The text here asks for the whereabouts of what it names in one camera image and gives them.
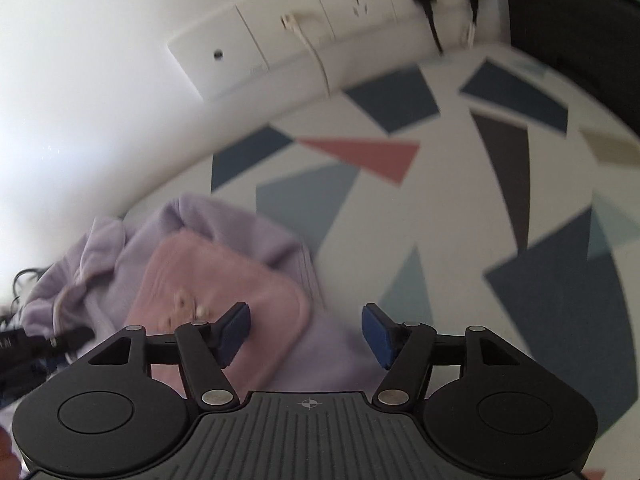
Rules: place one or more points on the white wall socket panel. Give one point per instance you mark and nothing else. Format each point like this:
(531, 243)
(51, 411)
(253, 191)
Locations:
(243, 41)

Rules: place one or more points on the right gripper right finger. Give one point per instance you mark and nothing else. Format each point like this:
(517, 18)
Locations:
(404, 351)

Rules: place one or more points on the lavender ribbed jacket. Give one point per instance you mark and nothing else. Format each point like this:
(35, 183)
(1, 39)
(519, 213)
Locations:
(192, 260)

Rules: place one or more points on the black chair back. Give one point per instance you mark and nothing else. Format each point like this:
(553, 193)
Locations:
(595, 43)

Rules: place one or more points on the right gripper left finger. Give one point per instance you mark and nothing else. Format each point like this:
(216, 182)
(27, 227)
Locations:
(205, 350)

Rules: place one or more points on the geometric patterned table mat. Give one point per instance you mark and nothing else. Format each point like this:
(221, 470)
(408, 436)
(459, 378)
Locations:
(478, 189)

